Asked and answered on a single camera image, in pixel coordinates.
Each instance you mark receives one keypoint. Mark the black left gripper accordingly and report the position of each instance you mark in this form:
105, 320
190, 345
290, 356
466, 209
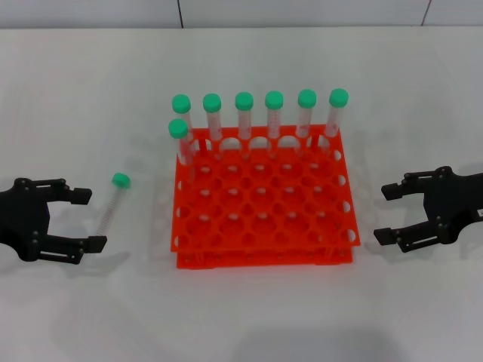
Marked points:
22, 218

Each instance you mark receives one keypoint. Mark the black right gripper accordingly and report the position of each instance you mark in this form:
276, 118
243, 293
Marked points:
456, 203

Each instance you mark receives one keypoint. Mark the green capped clear test tube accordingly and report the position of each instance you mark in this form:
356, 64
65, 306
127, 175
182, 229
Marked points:
274, 100
339, 97
306, 98
244, 101
177, 129
181, 103
120, 180
211, 102

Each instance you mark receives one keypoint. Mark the orange test tube rack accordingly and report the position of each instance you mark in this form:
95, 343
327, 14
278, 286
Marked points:
264, 234

